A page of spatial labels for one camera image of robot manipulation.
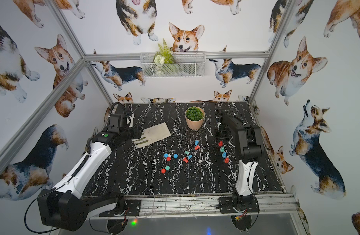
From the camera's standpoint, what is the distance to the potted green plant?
0.99 meters

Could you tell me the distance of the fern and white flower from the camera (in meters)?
0.81

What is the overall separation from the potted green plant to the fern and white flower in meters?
0.32
